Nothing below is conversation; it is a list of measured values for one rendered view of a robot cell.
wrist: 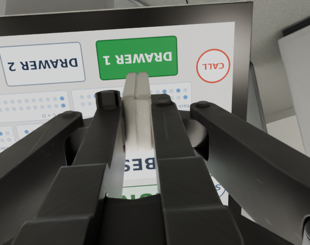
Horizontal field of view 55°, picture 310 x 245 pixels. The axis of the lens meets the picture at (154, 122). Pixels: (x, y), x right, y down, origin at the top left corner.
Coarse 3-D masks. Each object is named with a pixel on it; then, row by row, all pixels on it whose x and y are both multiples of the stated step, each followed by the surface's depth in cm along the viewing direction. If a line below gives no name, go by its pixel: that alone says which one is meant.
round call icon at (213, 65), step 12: (204, 48) 34; (216, 48) 34; (228, 48) 35; (204, 60) 35; (216, 60) 35; (228, 60) 35; (204, 72) 35; (216, 72) 35; (228, 72) 36; (204, 84) 36
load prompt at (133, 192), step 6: (126, 186) 41; (132, 186) 41; (138, 186) 41; (144, 186) 41; (150, 186) 41; (156, 186) 41; (126, 192) 41; (132, 192) 41; (138, 192) 41; (144, 192) 41; (150, 192) 41; (156, 192) 41; (126, 198) 41; (132, 198) 41
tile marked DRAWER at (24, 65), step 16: (0, 48) 33; (16, 48) 33; (32, 48) 34; (48, 48) 34; (64, 48) 34; (80, 48) 34; (16, 64) 34; (32, 64) 34; (48, 64) 34; (64, 64) 34; (80, 64) 34; (16, 80) 35; (32, 80) 35; (48, 80) 35; (64, 80) 35; (80, 80) 35
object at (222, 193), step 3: (210, 174) 40; (213, 177) 41; (213, 180) 41; (216, 180) 41; (216, 183) 41; (216, 186) 41; (219, 186) 41; (216, 189) 41; (219, 189) 41; (222, 189) 41; (219, 192) 42; (222, 192) 42; (225, 192) 42; (219, 195) 42; (222, 195) 42; (225, 195) 42; (222, 198) 42; (225, 198) 42
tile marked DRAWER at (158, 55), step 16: (96, 48) 34; (112, 48) 34; (128, 48) 34; (144, 48) 34; (160, 48) 34; (176, 48) 34; (112, 64) 35; (128, 64) 35; (144, 64) 35; (160, 64) 35; (176, 64) 35; (112, 80) 35
